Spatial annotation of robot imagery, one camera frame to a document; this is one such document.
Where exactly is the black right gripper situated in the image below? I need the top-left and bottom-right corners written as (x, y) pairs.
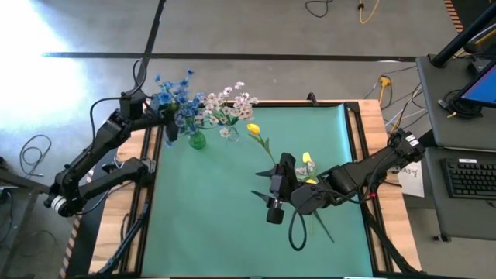
top-left (250, 152), bottom-right (299, 205)

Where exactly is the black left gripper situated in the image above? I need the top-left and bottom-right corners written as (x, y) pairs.
top-left (143, 103), bottom-right (183, 129)

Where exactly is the green glass vase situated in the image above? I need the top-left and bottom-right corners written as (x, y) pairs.
top-left (188, 129), bottom-right (207, 151)

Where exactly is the clear glass vase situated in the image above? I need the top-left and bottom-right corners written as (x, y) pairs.
top-left (224, 126), bottom-right (241, 143)

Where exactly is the green table mat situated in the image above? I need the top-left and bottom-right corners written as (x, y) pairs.
top-left (141, 104), bottom-right (374, 278)

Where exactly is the white paper sheet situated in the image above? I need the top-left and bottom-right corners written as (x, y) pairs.
top-left (397, 159), bottom-right (426, 198)

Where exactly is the black hazard striped floor mat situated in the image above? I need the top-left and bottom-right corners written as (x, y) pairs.
top-left (57, 119), bottom-right (126, 279)

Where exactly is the grey side table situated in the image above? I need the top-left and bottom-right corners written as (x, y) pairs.
top-left (0, 156), bottom-right (65, 279)

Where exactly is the grey keyboard shelf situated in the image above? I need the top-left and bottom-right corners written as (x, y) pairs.
top-left (423, 146), bottom-right (496, 242)

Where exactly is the grey desk top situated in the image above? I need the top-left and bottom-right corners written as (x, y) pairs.
top-left (415, 53), bottom-right (496, 151)

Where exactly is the black keyboard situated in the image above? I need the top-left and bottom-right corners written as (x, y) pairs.
top-left (441, 157), bottom-right (496, 201)

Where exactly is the computer monitor blue screen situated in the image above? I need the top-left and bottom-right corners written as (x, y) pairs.
top-left (459, 61), bottom-right (496, 109)

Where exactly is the black desk adapter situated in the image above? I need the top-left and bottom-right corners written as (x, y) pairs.
top-left (467, 57), bottom-right (485, 77)

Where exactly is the black monitor stand pole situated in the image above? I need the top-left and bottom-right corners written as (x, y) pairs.
top-left (431, 2), bottom-right (496, 67)

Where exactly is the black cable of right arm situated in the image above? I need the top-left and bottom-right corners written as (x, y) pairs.
top-left (288, 207), bottom-right (309, 252)

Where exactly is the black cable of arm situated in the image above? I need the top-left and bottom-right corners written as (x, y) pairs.
top-left (288, 207), bottom-right (309, 252)
top-left (88, 57), bottom-right (149, 145)

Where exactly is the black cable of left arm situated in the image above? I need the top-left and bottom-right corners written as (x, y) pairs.
top-left (88, 57), bottom-right (149, 145)

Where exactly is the white floor cable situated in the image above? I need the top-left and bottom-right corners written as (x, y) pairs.
top-left (385, 107), bottom-right (429, 131)

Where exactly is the black floor cable loop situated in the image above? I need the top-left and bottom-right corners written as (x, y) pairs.
top-left (304, 0), bottom-right (335, 19)
top-left (18, 133), bottom-right (53, 178)

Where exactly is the yellow floor cable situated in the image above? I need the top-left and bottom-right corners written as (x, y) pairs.
top-left (356, 0), bottom-right (381, 25)

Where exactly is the black desk cable bundle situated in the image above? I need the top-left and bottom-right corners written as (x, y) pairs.
top-left (436, 88), bottom-right (484, 120)

